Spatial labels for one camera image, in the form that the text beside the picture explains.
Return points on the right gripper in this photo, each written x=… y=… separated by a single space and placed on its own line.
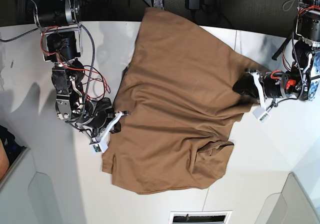
x=101 y=124

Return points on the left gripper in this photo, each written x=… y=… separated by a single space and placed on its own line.
x=255 y=87

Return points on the brown t-shirt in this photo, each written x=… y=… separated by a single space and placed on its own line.
x=181 y=108

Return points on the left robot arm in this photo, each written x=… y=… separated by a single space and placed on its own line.
x=300 y=54

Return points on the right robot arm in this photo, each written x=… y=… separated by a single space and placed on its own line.
x=60 y=41

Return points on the grey bin left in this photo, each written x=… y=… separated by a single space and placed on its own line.
x=25 y=194

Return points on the grey bin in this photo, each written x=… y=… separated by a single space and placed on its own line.
x=290 y=206
x=25 y=194

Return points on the grey bin right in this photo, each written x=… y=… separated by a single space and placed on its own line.
x=290 y=206

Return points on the white floor vent grille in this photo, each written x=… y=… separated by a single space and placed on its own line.
x=200 y=217

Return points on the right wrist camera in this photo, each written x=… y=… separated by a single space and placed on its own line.
x=99 y=147

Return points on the aluminium frame post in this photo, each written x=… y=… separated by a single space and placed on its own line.
x=159 y=4

